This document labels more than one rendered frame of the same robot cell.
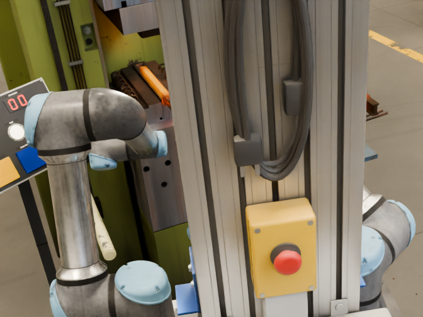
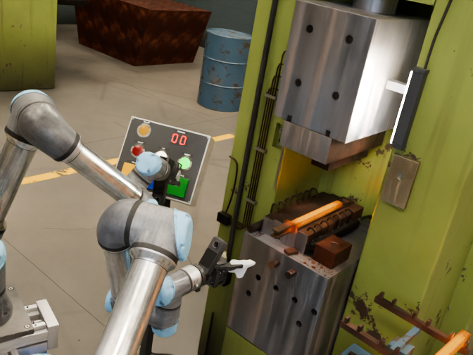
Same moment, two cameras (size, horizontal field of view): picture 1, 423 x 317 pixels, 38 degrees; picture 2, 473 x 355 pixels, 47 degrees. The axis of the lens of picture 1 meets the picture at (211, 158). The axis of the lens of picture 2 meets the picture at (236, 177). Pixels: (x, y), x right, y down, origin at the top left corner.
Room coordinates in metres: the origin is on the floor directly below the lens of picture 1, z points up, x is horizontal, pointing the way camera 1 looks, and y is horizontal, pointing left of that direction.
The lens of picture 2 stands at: (0.87, -1.20, 1.91)
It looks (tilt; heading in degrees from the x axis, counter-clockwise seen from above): 23 degrees down; 55
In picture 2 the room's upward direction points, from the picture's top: 10 degrees clockwise
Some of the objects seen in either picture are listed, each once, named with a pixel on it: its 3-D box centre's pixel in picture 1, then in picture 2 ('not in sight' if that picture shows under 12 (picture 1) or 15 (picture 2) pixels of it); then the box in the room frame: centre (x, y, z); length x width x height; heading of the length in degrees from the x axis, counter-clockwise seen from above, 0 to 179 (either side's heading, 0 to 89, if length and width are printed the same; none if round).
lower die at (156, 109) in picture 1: (147, 90); (314, 218); (2.26, 0.22, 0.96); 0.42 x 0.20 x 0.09; 18
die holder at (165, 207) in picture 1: (169, 142); (312, 279); (2.29, 0.17, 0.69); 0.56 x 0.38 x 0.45; 18
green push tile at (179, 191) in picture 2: not in sight; (177, 186); (1.79, 0.50, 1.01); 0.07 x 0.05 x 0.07; 133
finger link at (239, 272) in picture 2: not in sight; (241, 270); (1.76, -0.03, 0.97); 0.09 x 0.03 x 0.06; 162
